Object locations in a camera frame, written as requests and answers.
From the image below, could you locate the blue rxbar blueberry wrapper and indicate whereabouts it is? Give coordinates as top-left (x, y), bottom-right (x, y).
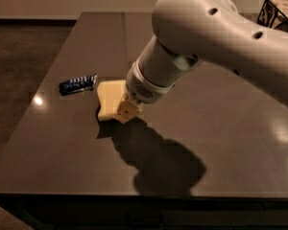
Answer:
top-left (59, 74), bottom-right (97, 96)

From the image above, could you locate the yellow sponge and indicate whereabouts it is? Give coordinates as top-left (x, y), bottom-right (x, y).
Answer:
top-left (97, 80), bottom-right (126, 122)

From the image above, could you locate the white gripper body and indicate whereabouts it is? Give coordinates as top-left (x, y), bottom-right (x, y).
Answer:
top-left (126, 61), bottom-right (174, 104)

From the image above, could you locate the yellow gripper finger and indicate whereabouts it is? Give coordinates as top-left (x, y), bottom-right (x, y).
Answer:
top-left (114, 95), bottom-right (143, 124)

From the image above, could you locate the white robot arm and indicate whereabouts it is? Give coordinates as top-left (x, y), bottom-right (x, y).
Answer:
top-left (115, 0), bottom-right (288, 123)

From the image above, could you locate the black wire basket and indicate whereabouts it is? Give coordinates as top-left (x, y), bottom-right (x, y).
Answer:
top-left (257, 0), bottom-right (288, 33)

